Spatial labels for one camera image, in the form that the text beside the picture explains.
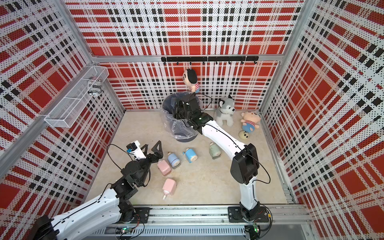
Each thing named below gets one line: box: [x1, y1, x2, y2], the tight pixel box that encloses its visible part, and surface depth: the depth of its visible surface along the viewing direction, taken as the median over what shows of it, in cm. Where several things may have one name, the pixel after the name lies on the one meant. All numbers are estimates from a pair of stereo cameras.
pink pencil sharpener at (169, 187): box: [162, 178, 177, 200], surface depth 78 cm
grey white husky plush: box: [214, 94, 236, 127], surface depth 101 cm
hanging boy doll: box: [182, 68, 200, 93], surface depth 95 cm
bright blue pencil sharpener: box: [182, 148, 198, 164], surface depth 90 cm
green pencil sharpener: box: [209, 142, 222, 160], surface depth 93 cm
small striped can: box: [87, 76, 103, 97], surface depth 79 cm
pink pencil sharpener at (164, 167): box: [157, 159, 172, 176], surface depth 85 cm
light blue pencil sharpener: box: [167, 152, 181, 169], surface depth 88 cm
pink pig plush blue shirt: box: [240, 111, 261, 134], surface depth 107 cm
